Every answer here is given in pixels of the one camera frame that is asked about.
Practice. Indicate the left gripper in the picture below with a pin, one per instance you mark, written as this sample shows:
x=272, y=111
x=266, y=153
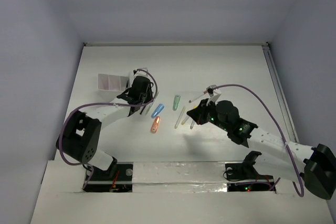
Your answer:
x=143, y=98

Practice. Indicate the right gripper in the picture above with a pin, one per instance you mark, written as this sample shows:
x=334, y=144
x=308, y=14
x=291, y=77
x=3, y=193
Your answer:
x=198, y=114

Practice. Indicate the blue correction tape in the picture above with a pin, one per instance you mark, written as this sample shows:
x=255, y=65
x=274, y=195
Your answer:
x=157, y=110

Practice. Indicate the green correction tape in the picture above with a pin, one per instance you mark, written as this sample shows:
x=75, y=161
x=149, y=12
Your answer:
x=176, y=102

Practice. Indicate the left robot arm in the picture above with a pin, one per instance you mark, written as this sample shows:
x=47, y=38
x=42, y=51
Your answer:
x=79, y=137

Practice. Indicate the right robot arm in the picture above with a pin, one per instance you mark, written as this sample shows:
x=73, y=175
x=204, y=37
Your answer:
x=269, y=155

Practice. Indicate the pink tipped white marker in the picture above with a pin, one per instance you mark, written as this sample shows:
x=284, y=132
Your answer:
x=192, y=124

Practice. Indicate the yellow-green highlighter pen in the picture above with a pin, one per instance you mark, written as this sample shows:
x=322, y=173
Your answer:
x=180, y=117

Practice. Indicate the yellow tipped marker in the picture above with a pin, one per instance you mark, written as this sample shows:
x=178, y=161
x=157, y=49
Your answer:
x=185, y=120

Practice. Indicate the brown tipped white marker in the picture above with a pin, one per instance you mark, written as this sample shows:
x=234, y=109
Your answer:
x=197, y=96

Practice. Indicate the orange correction tape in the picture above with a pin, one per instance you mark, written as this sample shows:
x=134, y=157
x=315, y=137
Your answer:
x=155, y=124

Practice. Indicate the white divided container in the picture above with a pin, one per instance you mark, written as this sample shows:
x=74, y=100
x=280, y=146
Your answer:
x=107, y=82

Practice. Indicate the white foam front board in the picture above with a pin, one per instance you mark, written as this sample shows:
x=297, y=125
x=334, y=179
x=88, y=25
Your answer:
x=60, y=200

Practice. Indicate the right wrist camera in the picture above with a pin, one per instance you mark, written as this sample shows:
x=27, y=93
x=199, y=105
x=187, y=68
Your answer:
x=214, y=93

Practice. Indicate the aluminium side rail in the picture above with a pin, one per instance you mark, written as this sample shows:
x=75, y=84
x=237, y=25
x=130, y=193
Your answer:
x=287, y=118

